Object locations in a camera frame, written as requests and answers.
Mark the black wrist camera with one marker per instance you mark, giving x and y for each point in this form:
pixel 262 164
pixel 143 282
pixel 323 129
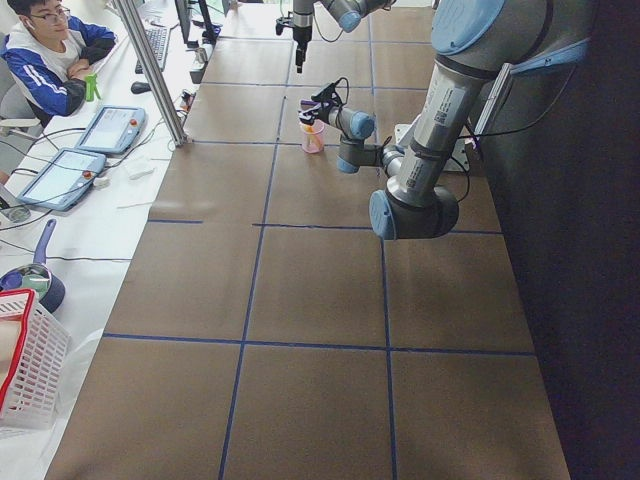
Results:
pixel 283 23
pixel 327 94

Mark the black computer mouse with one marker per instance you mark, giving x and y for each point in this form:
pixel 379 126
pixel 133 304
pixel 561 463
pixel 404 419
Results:
pixel 140 87

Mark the grey office chair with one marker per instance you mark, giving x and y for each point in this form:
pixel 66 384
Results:
pixel 17 117

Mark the pink mesh pen holder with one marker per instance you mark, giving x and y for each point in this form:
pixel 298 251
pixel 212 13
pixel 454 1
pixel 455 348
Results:
pixel 319 128

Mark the blue saucepan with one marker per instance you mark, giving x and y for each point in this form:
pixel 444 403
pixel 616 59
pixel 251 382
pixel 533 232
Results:
pixel 49 289

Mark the black computer monitor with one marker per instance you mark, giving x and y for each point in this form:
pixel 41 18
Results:
pixel 195 23

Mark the white plastic basket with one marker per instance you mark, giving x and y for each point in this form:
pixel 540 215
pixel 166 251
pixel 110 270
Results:
pixel 33 349

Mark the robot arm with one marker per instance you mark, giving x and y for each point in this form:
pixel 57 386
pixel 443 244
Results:
pixel 472 40
pixel 348 14

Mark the aluminium frame post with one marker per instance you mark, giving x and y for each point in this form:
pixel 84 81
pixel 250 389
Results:
pixel 136 31

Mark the orange highlighter pen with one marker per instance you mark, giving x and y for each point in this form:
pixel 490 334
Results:
pixel 313 138

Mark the person in blue jacket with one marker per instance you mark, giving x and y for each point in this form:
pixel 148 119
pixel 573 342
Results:
pixel 50 52

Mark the black keyboard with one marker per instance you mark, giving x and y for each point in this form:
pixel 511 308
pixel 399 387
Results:
pixel 158 38

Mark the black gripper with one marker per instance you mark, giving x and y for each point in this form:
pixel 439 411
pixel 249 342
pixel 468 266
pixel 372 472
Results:
pixel 300 33
pixel 322 113

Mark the blue teach pendant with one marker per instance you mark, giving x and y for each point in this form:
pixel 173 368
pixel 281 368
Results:
pixel 61 184
pixel 113 129

